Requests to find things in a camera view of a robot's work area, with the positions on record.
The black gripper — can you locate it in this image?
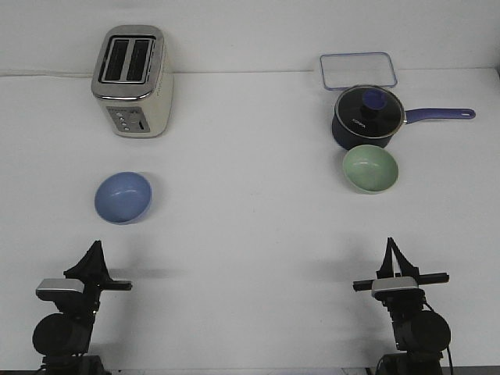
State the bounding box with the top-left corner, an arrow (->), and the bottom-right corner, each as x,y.
63,240 -> 132,313
352,237 -> 449,309

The blue bowl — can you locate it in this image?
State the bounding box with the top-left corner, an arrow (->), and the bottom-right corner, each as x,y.
94,172 -> 153,225

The green bowl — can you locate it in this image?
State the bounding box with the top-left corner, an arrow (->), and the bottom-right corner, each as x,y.
341,145 -> 399,195

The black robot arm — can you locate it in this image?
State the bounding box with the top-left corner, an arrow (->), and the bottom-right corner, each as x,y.
32,240 -> 132,374
352,237 -> 452,374

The dark blue saucepan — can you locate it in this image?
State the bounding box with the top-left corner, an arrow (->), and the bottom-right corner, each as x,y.
332,108 -> 476,150

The glass pot lid blue knob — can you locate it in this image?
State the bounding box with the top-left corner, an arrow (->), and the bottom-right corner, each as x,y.
336,86 -> 404,139

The silver two-slot toaster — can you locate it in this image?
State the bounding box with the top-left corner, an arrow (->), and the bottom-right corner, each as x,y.
91,25 -> 174,138

